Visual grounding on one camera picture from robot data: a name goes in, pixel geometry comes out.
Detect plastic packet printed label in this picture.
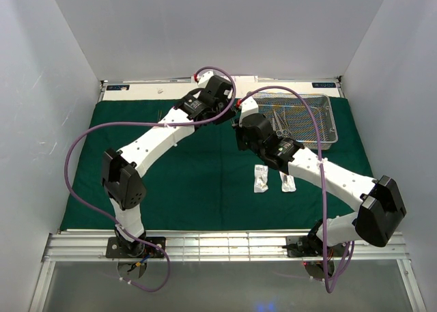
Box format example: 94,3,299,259
253,165,268,193

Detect metal mesh instrument tray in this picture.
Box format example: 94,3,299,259
253,91,338,150

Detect plastic packet black yellow part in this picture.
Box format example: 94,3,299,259
279,171,296,193

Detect green surgical cloth wrap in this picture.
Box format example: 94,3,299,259
61,100,350,231

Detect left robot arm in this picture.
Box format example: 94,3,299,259
102,72,236,257

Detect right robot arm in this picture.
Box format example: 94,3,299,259
233,113,406,256

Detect steel surgical scissors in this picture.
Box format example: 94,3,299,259
273,110,290,137

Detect white paper sheet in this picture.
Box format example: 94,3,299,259
232,75,258,84

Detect right blue label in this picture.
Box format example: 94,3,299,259
311,82,337,88

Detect blue label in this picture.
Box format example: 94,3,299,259
311,82,337,88
106,85,130,91

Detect left blue label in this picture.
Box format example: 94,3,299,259
106,85,130,91

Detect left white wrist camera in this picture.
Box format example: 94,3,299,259
193,70,214,88

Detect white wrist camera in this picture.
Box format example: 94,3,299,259
193,70,214,88
236,97,259,126

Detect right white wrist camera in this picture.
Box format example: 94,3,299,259
236,97,259,126

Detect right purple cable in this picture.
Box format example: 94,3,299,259
238,86,355,294

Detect purple cable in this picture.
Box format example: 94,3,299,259
64,66,171,292
238,86,355,294

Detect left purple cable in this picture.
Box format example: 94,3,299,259
64,66,171,292

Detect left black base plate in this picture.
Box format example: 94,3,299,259
105,237,164,259

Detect aluminium front rail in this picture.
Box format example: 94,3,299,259
42,229,409,262

